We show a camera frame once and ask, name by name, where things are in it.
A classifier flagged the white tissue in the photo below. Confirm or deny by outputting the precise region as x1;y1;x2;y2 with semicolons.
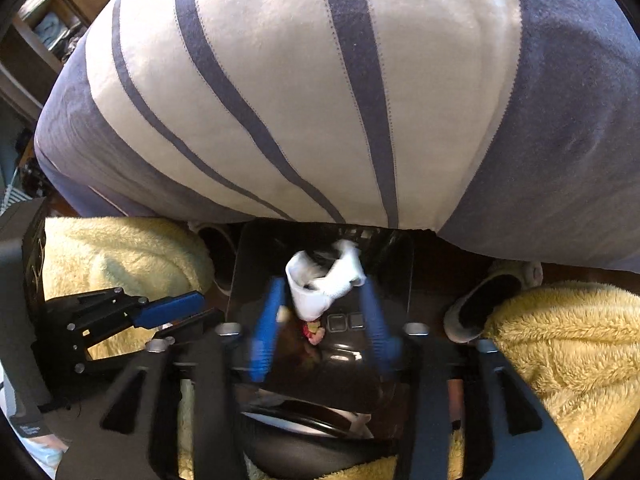
285;239;369;322

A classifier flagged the white slipper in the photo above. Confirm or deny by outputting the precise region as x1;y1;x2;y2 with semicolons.
189;221;237;297

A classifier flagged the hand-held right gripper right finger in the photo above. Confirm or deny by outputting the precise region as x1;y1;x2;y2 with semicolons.
360;279;587;480

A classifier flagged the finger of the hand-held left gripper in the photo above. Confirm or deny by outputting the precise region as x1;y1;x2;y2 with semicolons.
44;287;207;351
74;308;227;378

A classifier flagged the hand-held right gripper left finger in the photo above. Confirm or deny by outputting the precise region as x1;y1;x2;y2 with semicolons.
55;277;288;480

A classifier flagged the person's right leg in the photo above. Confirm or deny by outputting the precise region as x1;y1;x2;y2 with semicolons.
482;281;640;480

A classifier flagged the grey slipper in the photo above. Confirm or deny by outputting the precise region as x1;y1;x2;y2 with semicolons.
443;259;545;344

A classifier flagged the black trash bin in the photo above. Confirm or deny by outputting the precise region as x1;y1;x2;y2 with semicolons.
224;220;417;466

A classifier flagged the blue white striped bed sheet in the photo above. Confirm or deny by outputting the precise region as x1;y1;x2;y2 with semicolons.
34;0;640;272

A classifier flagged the brown wooden wardrobe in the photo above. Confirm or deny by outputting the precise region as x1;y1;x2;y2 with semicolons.
0;0;118;126

